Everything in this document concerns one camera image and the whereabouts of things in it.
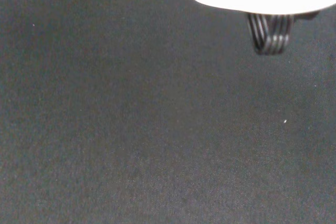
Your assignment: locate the black bench cloth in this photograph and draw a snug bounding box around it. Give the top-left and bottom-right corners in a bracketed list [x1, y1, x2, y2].
[0, 0, 336, 224]

